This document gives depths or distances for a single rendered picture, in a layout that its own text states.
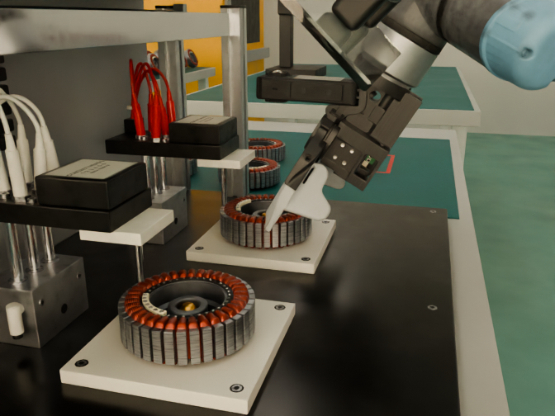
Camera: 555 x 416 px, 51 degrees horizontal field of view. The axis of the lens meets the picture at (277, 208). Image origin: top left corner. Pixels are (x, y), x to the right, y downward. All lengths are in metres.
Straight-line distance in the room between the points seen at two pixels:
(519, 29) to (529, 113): 5.33
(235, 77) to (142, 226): 0.44
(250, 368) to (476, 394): 0.18
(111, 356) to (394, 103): 0.37
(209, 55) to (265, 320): 3.70
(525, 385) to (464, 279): 1.24
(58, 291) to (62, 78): 0.31
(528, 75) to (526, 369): 1.55
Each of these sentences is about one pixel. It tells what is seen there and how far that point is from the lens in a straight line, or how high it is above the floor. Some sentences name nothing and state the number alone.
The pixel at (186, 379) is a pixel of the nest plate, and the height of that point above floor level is 0.78.
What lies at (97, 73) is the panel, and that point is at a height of 0.96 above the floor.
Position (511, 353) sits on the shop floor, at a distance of 2.07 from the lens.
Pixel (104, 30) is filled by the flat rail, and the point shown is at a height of 1.03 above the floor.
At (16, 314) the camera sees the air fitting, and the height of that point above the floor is 0.81.
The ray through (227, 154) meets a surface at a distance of 0.69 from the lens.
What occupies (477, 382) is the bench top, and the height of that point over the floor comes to 0.75.
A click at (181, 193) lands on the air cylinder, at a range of 0.76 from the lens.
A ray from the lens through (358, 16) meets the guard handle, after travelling 0.32.
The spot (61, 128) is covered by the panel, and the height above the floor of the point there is 0.91.
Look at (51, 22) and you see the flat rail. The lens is 0.48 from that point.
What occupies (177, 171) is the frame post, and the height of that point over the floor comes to 0.81.
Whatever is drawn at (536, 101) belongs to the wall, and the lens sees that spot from 5.84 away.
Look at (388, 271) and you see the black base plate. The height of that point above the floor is 0.77.
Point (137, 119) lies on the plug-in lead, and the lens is 0.71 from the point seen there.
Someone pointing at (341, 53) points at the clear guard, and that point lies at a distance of 0.26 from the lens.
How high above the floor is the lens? 1.04
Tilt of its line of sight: 18 degrees down
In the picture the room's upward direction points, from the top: straight up
